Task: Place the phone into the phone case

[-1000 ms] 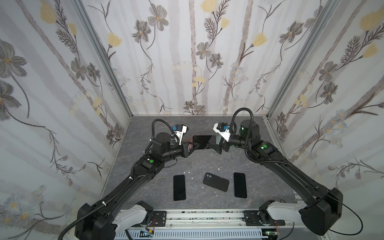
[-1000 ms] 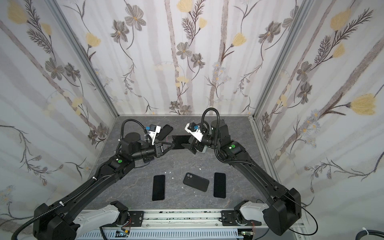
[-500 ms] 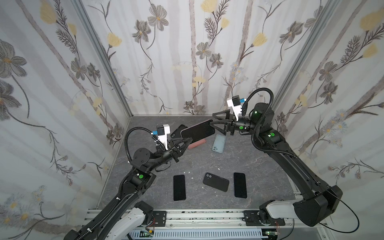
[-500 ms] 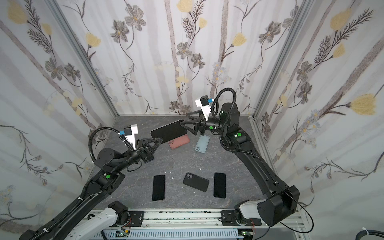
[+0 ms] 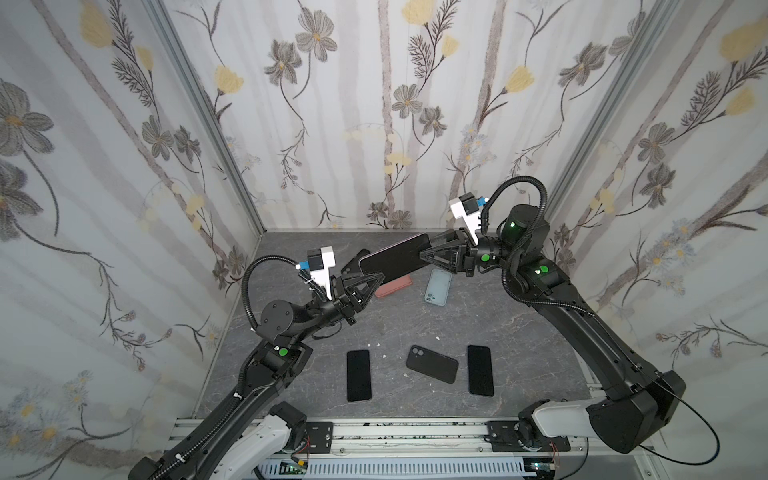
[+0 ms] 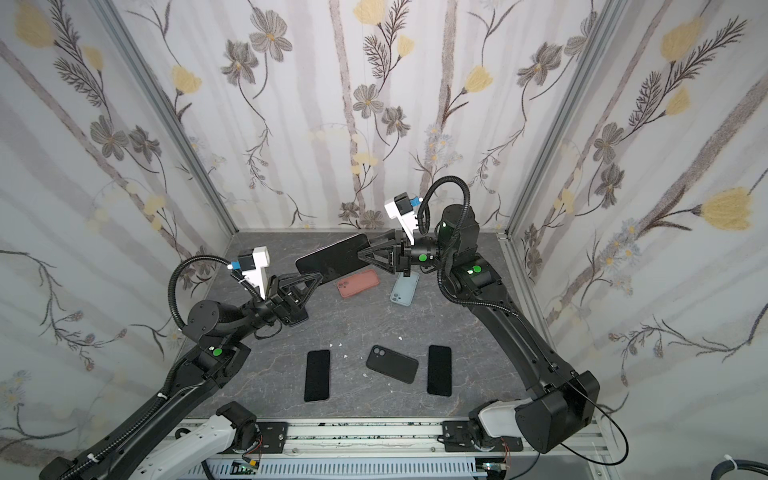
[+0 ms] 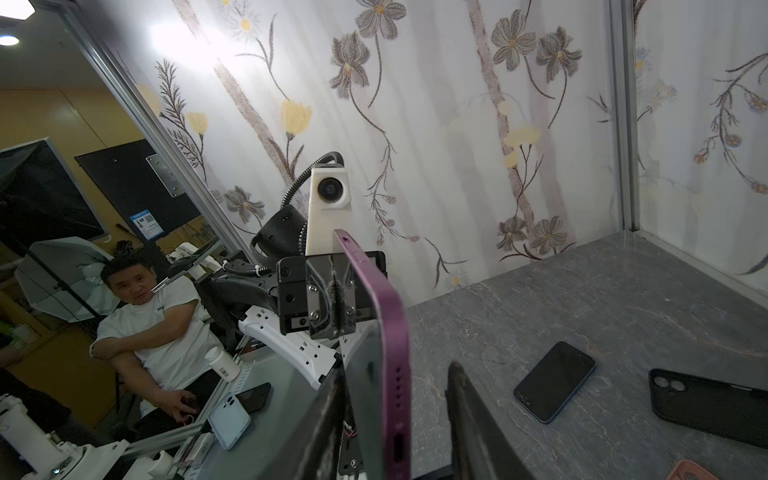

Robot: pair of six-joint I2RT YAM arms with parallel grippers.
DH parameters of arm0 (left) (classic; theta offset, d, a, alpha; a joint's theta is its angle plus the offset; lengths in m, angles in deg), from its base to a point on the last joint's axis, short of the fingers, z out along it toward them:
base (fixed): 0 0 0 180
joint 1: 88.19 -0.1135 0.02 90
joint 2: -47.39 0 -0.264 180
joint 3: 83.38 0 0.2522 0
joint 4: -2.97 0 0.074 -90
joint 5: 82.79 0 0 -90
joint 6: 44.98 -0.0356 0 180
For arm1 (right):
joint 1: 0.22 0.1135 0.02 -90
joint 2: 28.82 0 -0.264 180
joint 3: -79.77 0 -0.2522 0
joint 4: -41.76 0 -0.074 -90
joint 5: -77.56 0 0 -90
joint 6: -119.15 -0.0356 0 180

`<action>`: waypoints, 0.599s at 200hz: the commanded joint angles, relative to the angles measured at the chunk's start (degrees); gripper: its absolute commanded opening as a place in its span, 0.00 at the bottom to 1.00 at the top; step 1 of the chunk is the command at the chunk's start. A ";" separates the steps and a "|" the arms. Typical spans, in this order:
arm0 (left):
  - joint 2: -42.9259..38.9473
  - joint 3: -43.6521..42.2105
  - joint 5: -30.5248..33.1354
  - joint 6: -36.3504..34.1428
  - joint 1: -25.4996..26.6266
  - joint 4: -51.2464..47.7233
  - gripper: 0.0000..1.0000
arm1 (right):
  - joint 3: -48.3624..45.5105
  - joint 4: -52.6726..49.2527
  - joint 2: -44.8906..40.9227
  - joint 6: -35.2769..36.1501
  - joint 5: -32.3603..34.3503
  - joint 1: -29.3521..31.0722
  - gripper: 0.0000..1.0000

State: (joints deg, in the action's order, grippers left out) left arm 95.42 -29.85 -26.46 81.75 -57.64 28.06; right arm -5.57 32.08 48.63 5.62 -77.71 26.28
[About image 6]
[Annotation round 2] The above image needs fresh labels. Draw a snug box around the left corner aluminium post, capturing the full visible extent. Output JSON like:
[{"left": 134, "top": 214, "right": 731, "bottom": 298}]
[{"left": 89, "top": 0, "right": 239, "bottom": 237}]

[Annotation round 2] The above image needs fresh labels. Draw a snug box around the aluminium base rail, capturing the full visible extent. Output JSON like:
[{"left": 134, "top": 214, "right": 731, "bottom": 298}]
[{"left": 113, "top": 416, "right": 619, "bottom": 480}]

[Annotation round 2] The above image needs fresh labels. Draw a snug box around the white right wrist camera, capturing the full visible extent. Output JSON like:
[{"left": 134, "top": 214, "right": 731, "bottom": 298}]
[{"left": 384, "top": 193, "right": 421, "bottom": 246}]

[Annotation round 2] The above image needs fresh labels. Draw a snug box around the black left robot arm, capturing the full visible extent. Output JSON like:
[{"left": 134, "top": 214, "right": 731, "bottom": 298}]
[{"left": 39, "top": 270, "right": 322, "bottom": 479}]

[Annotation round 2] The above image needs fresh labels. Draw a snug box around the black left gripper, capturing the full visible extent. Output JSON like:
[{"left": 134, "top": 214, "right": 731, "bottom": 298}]
[{"left": 225, "top": 273, "right": 316, "bottom": 346}]

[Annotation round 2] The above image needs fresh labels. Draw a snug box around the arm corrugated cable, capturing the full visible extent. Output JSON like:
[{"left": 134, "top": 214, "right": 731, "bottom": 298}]
[
  {"left": 167, "top": 254, "right": 241, "bottom": 331},
  {"left": 416, "top": 175, "right": 520, "bottom": 316}
]

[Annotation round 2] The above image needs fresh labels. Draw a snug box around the blue-edged phone front right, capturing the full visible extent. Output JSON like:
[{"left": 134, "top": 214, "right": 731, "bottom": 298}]
[{"left": 427, "top": 345, "right": 452, "bottom": 397}]

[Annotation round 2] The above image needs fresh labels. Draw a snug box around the purple-edged phone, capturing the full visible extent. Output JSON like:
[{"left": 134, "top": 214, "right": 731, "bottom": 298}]
[
  {"left": 295, "top": 233, "right": 370, "bottom": 284},
  {"left": 304, "top": 349, "right": 331, "bottom": 402}
]

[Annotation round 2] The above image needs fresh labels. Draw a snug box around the black cable bottom right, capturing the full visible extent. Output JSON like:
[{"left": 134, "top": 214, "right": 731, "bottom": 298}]
[{"left": 710, "top": 454, "right": 768, "bottom": 480}]

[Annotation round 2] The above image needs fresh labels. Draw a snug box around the right corner aluminium post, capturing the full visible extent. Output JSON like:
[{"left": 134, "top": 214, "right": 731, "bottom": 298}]
[{"left": 505, "top": 0, "right": 625, "bottom": 236}]

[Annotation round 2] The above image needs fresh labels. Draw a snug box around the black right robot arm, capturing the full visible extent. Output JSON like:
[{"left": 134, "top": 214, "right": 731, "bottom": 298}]
[{"left": 358, "top": 197, "right": 600, "bottom": 453}]

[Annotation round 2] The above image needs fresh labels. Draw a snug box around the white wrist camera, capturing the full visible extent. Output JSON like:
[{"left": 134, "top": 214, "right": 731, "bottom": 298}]
[
  {"left": 228, "top": 246, "right": 270, "bottom": 300},
  {"left": 384, "top": 193, "right": 421, "bottom": 246}
]

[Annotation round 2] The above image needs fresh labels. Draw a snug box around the white slotted cable duct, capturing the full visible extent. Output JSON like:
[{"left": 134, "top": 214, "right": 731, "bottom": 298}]
[{"left": 177, "top": 457, "right": 487, "bottom": 479}]

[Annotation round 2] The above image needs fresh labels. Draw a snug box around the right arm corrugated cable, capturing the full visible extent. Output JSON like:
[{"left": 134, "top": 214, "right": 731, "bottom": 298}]
[{"left": 416, "top": 175, "right": 520, "bottom": 316}]

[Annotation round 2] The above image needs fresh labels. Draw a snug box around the light blue phone case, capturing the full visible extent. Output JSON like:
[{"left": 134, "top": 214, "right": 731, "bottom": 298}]
[{"left": 390, "top": 272, "right": 420, "bottom": 307}]

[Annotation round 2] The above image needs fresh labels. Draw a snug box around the pink phone case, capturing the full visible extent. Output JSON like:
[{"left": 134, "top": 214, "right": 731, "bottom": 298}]
[{"left": 336, "top": 269, "right": 380, "bottom": 299}]

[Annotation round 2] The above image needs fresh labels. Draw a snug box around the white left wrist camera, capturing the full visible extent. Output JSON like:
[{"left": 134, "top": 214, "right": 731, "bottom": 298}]
[{"left": 228, "top": 246, "right": 270, "bottom": 300}]

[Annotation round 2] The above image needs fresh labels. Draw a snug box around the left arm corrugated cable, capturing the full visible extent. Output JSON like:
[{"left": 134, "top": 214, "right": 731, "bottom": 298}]
[{"left": 167, "top": 254, "right": 241, "bottom": 331}]

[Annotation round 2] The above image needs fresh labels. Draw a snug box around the corner aluminium post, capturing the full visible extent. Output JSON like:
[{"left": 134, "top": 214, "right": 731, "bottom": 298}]
[
  {"left": 89, "top": 0, "right": 239, "bottom": 237},
  {"left": 505, "top": 0, "right": 625, "bottom": 236}
]

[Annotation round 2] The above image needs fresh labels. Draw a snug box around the large black phone case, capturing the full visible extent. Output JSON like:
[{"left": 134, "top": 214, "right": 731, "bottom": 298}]
[{"left": 366, "top": 345, "right": 419, "bottom": 384}]

